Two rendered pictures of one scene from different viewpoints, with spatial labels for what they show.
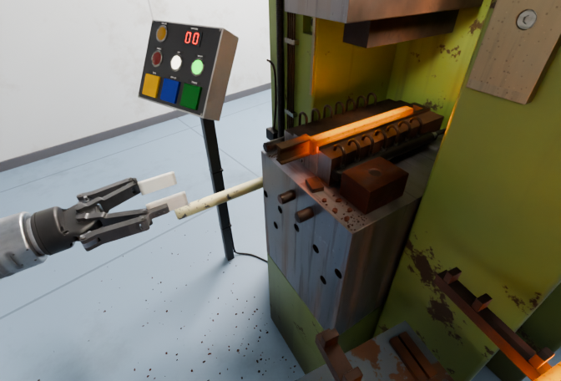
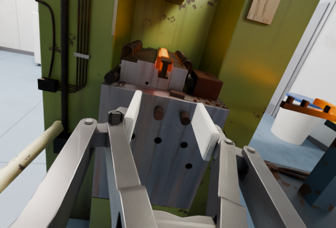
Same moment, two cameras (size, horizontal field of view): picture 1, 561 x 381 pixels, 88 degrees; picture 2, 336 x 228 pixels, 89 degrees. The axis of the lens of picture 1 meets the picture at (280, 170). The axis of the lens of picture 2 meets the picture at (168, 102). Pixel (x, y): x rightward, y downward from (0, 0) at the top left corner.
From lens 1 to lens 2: 0.59 m
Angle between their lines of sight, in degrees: 58
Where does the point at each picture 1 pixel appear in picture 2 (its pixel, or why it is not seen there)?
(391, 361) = not seen: hidden behind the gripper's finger
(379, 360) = not seen: hidden behind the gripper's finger
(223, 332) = not seen: outside the picture
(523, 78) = (270, 12)
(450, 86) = (171, 38)
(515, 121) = (261, 34)
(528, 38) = not seen: outside the picture
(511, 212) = (257, 77)
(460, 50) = (174, 18)
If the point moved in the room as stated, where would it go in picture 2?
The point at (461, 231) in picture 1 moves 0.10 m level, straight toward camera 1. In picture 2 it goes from (235, 96) to (253, 107)
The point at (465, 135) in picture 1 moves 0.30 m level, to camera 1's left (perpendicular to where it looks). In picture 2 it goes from (239, 45) to (223, 38)
